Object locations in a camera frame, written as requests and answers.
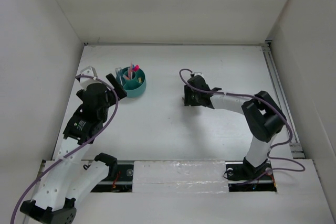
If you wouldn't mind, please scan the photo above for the thin pink pen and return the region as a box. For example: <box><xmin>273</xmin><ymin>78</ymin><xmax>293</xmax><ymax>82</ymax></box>
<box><xmin>128</xmin><ymin>62</ymin><xmax>133</xmax><ymax>80</ymax></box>

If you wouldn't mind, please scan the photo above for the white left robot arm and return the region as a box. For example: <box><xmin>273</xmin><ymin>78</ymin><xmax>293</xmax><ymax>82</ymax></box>
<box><xmin>15</xmin><ymin>73</ymin><xmax>127</xmax><ymax>223</ymax></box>

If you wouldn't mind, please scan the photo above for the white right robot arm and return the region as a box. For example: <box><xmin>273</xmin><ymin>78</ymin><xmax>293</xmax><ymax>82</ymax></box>
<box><xmin>183</xmin><ymin>73</ymin><xmax>286</xmax><ymax>181</ymax></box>

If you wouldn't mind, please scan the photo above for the teal round desk organizer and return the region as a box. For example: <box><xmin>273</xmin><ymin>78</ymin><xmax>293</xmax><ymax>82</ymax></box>
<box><xmin>122</xmin><ymin>67</ymin><xmax>146</xmax><ymax>98</ymax></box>

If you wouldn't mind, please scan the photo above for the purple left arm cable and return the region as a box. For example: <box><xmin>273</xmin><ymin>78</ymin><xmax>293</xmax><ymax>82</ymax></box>
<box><xmin>9</xmin><ymin>76</ymin><xmax>119</xmax><ymax>224</ymax></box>

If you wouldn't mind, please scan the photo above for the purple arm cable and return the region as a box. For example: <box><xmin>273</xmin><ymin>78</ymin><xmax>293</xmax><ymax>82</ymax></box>
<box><xmin>178</xmin><ymin>68</ymin><xmax>307</xmax><ymax>186</ymax></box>
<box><xmin>9</xmin><ymin>76</ymin><xmax>119</xmax><ymax>224</ymax></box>

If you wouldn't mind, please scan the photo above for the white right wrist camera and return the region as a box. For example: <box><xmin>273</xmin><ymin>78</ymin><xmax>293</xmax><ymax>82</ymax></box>
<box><xmin>191</xmin><ymin>72</ymin><xmax>203</xmax><ymax>77</ymax></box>

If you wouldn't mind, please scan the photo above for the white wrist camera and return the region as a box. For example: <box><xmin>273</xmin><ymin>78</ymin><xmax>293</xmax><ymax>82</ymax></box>
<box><xmin>191</xmin><ymin>72</ymin><xmax>203</xmax><ymax>77</ymax></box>
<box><xmin>76</xmin><ymin>66</ymin><xmax>97</xmax><ymax>90</ymax></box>

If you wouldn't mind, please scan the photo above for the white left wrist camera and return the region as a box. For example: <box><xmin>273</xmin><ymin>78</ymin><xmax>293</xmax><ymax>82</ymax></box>
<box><xmin>76</xmin><ymin>66</ymin><xmax>97</xmax><ymax>90</ymax></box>

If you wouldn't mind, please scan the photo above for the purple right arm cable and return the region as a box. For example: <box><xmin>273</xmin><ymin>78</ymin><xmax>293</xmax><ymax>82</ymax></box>
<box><xmin>178</xmin><ymin>68</ymin><xmax>307</xmax><ymax>186</ymax></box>

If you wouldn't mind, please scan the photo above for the aluminium side rail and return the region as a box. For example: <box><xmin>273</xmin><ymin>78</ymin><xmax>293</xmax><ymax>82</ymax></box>
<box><xmin>261</xmin><ymin>40</ymin><xmax>306</xmax><ymax>159</ymax></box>

